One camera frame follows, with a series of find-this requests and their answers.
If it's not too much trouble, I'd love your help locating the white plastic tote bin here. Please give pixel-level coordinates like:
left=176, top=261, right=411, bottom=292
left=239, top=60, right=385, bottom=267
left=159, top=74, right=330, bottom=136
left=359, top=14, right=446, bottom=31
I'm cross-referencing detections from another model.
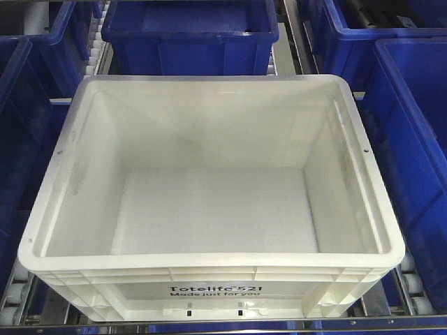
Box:
left=18, top=75, right=405, bottom=321

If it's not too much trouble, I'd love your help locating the blue bin behind tote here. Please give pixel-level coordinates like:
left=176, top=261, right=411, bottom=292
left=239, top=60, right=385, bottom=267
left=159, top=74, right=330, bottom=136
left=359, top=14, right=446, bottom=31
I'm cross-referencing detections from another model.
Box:
left=101, top=1, right=279, bottom=76

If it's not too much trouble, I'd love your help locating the blue bin far right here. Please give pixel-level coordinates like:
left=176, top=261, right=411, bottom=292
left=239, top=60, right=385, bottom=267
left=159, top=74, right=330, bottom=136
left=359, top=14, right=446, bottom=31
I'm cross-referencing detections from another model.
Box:
left=296, top=0, right=447, bottom=273

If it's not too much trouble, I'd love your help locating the blue bin far left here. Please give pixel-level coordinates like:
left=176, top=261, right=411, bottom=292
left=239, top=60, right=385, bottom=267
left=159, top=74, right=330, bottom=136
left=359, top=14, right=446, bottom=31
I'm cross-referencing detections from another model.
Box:
left=1, top=1, right=104, bottom=285

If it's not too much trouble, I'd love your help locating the right roller track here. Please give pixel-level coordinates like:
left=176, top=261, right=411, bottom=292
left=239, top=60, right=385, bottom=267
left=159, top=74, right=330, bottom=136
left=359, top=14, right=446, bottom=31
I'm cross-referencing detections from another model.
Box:
left=392, top=251, right=435, bottom=316

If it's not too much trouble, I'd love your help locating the roller track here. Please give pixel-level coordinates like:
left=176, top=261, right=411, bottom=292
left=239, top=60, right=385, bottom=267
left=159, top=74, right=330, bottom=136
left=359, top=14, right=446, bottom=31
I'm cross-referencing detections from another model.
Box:
left=1, top=259, right=41, bottom=327
left=392, top=251, right=435, bottom=316

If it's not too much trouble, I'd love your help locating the left roller track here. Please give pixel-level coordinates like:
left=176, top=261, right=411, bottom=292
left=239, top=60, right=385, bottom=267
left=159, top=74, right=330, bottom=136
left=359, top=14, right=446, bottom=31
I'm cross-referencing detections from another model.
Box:
left=1, top=259, right=41, bottom=327

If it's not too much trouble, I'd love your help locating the metal shelf front rail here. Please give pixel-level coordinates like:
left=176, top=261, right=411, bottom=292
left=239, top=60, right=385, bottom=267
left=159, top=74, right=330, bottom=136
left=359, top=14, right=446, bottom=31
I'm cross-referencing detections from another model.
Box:
left=1, top=316, right=446, bottom=334

